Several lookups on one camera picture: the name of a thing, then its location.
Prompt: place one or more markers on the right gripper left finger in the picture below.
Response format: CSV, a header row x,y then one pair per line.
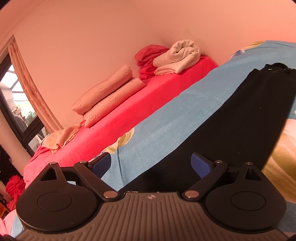
x,y
90,174

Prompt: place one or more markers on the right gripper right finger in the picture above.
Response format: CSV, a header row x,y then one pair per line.
x,y
209,172

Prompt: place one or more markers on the black pants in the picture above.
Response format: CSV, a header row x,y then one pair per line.
x,y
244,129

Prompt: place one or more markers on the red bedsheet bed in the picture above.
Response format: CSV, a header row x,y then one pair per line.
x,y
89,142

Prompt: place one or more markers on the blue floral bedsheet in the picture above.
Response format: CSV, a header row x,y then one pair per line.
x,y
246,203

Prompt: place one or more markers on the peach towel on bed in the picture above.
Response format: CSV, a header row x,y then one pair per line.
x,y
59,139

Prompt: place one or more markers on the pink patterned curtain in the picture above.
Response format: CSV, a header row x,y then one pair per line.
x,y
41,108

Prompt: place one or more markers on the upper pink pillow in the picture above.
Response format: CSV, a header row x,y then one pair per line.
x,y
102,90

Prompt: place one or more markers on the pink pillow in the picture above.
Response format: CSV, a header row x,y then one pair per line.
x,y
112,101
102,90

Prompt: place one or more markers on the red blanket pile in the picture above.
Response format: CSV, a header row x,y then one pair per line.
x,y
15,188

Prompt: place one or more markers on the dark framed window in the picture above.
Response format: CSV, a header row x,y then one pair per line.
x,y
18,111

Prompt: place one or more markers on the lower pink pillow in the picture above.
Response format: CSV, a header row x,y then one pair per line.
x,y
112,101

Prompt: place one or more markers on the rolled cream blanket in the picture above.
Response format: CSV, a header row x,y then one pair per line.
x,y
182,55

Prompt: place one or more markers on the folded red blanket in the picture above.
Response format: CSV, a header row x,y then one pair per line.
x,y
145,58

